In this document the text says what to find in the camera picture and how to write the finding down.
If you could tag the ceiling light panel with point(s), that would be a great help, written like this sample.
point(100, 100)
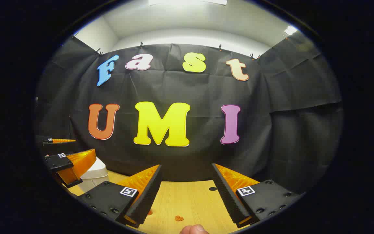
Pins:
point(290, 30)
point(187, 1)

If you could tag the black backdrop cloth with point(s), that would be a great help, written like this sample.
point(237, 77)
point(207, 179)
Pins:
point(200, 87)

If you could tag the white desktop garbage bin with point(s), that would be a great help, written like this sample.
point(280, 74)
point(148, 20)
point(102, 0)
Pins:
point(96, 170)

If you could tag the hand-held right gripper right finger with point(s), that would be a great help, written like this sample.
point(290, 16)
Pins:
point(227, 195)

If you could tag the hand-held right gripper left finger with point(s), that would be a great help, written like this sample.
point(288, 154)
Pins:
point(149, 195)

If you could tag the wooden desktop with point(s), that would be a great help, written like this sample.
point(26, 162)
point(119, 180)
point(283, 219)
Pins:
point(190, 201)

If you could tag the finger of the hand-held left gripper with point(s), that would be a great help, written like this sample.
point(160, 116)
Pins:
point(80, 162)
point(60, 141)

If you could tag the orange paper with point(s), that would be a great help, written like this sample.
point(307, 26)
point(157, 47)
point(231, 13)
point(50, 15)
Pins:
point(179, 218)

